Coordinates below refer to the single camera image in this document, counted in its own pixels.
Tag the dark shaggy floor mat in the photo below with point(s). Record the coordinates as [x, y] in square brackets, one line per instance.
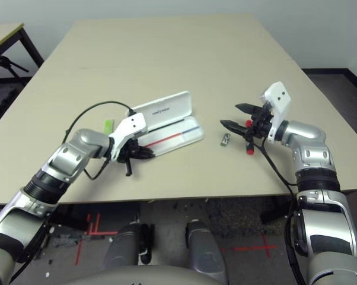
[240, 213]
[0, 101]

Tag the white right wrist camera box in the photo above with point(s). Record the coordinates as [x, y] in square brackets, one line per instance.
[277, 95]

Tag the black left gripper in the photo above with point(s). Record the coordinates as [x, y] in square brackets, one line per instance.
[130, 150]

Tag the grey left robot leg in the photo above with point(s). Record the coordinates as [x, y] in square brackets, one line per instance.
[122, 246]

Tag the grey robot leg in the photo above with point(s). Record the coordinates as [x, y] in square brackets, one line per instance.
[202, 246]
[122, 246]

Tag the black whiteboard marker red cap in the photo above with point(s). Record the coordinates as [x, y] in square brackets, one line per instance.
[250, 151]

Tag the side table with black legs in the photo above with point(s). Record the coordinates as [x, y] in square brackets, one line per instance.
[3, 34]

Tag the beige robot torso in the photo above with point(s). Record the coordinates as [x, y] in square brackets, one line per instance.
[137, 277]

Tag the green highlighter pen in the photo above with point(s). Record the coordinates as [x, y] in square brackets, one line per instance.
[108, 126]

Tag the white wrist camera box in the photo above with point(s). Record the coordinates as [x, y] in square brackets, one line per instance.
[277, 95]
[131, 124]

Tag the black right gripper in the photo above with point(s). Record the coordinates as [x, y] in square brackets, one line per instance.
[260, 124]

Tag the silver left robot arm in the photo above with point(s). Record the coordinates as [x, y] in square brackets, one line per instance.
[77, 148]

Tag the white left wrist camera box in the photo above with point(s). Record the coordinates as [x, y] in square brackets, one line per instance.
[131, 124]

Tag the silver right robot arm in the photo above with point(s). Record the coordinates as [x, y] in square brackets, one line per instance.
[309, 133]

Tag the black table foot bar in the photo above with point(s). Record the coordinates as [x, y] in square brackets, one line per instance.
[277, 210]

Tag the black tripod stand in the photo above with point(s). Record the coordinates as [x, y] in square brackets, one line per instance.
[2, 60]

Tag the black and white eraser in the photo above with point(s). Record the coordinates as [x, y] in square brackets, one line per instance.
[225, 140]

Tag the white plastic pencil case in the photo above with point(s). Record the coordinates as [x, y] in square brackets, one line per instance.
[181, 136]

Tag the grey right robot leg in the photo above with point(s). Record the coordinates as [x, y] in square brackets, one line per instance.
[202, 246]

